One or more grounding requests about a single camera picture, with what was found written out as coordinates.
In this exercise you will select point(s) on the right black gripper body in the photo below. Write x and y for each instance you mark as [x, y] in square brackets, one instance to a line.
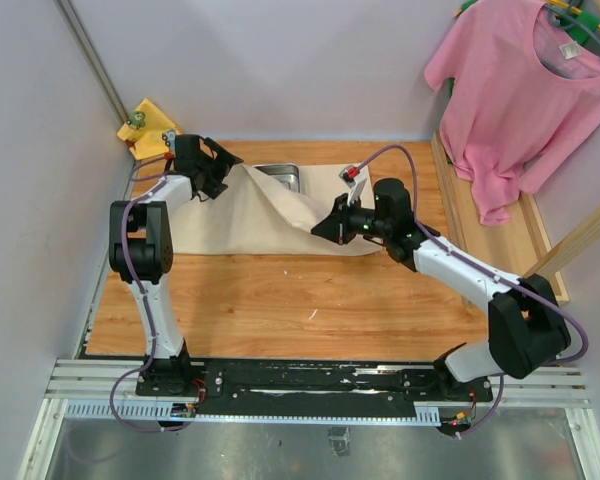
[363, 222]

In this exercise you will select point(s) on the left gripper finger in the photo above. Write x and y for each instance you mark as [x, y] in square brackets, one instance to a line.
[212, 191]
[221, 153]

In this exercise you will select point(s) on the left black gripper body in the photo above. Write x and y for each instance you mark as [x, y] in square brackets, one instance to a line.
[209, 169]

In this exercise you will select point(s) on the beige cloth wrap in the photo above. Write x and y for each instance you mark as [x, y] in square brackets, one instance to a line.
[258, 215]

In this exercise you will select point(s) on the stainless steel tray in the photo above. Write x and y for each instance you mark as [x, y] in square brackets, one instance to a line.
[288, 174]

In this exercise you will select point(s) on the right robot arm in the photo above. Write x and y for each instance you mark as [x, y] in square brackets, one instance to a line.
[526, 327]

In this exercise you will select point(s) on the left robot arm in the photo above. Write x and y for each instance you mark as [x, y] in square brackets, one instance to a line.
[140, 246]

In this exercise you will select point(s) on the yellow printed cloth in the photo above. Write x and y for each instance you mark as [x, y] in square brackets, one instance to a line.
[147, 132]

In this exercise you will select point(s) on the pink t-shirt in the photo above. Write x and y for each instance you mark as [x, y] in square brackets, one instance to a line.
[525, 97]

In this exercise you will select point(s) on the wooden pole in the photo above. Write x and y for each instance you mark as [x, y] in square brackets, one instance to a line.
[583, 236]

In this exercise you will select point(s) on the green clothes hanger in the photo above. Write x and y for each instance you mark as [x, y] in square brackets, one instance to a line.
[570, 16]

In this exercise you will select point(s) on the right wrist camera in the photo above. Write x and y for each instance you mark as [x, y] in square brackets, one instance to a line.
[355, 177]

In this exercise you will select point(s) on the wooden tray frame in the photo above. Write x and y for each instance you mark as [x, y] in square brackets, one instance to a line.
[516, 246]

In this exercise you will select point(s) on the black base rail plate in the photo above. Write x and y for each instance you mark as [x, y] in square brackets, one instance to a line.
[309, 388]

